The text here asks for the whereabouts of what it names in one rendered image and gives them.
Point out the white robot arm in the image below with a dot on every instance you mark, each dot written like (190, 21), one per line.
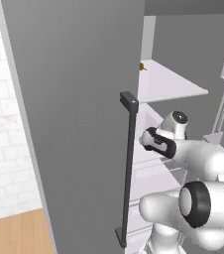
(203, 158)

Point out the grey fridge door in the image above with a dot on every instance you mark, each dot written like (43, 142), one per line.
(77, 125)

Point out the clear fridge drawer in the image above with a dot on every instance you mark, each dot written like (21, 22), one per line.
(153, 180)

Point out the white fridge shelf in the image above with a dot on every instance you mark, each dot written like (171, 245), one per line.
(165, 82)

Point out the grey fridge body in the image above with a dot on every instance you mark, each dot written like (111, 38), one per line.
(190, 36)

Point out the small orange food item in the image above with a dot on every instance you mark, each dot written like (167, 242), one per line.
(142, 66)

